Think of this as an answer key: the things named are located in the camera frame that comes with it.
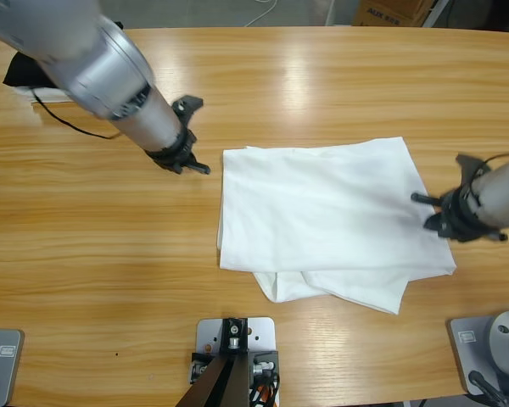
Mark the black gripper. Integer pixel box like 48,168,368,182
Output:
410,188,509,243
143,126,213,176

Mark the white t-shirt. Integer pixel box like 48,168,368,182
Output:
215,135,458,316

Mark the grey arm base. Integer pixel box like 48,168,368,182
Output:
0,328,25,407
445,310,509,399

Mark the folded white garment stack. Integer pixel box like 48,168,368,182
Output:
14,86,76,104

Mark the folded black garment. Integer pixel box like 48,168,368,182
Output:
3,53,54,89

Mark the white mounting block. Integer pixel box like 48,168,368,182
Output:
194,316,280,382

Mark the white metal leg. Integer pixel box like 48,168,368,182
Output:
422,0,450,29

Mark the cardboard box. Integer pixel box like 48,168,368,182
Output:
351,0,438,27

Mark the black clamp block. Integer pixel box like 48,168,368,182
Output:
249,349,280,382
189,350,216,385

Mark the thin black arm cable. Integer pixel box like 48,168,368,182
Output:
468,152,509,187

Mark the white floor cable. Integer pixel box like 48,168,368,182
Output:
243,0,281,27

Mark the black base cable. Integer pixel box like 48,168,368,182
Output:
467,370,509,407

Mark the black post cable bundle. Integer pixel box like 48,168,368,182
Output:
249,371,282,407

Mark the dark camera post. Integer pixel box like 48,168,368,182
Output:
176,316,255,407

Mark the orange cable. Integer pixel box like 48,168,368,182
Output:
254,381,281,407

